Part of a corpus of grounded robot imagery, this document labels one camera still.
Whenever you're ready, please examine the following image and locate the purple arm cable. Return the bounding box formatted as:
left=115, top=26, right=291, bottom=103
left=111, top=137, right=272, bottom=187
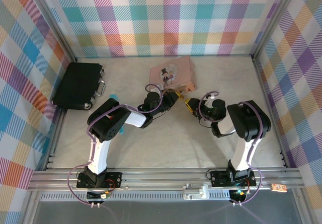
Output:
left=67, top=84, right=166, bottom=206
left=198, top=91, right=268, bottom=206

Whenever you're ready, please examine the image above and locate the black case with silver handle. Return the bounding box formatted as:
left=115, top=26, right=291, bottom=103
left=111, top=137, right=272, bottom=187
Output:
left=51, top=62, right=107, bottom=111

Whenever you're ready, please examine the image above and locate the perforated metal strip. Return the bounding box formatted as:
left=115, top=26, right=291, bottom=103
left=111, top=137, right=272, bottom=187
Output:
left=40, top=192, right=233, bottom=201

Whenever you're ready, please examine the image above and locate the silver metal bracket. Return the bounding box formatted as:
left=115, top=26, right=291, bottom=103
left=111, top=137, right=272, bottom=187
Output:
left=183, top=183, right=210, bottom=200

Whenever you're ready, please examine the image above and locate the pink tin box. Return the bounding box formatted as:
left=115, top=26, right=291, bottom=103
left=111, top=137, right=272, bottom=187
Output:
left=149, top=55, right=198, bottom=93

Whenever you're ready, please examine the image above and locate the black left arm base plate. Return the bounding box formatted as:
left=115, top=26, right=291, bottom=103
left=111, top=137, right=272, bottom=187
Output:
left=76, top=172, right=123, bottom=190

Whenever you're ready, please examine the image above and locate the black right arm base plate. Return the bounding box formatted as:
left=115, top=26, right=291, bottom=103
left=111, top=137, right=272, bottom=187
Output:
left=210, top=169, right=257, bottom=187

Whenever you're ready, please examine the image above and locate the teal plastic object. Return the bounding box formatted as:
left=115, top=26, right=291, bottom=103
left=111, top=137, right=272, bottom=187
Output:
left=109, top=94, right=125, bottom=135

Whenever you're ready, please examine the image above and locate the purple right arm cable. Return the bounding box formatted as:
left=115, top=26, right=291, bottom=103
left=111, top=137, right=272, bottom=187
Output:
left=198, top=91, right=268, bottom=206

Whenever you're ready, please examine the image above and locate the aluminium side rail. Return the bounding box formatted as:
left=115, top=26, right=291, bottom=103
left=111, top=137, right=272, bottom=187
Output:
left=43, top=105, right=68, bottom=171

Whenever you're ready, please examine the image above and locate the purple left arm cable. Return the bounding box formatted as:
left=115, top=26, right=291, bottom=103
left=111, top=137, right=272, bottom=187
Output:
left=67, top=84, right=166, bottom=206

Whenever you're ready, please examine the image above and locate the aluminium frame post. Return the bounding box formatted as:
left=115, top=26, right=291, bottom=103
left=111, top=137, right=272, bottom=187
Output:
left=251, top=0, right=295, bottom=60
left=31, top=0, right=77, bottom=62

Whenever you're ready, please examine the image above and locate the aluminium cross rail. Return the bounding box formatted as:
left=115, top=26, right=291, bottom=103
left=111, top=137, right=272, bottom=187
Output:
left=27, top=168, right=302, bottom=192

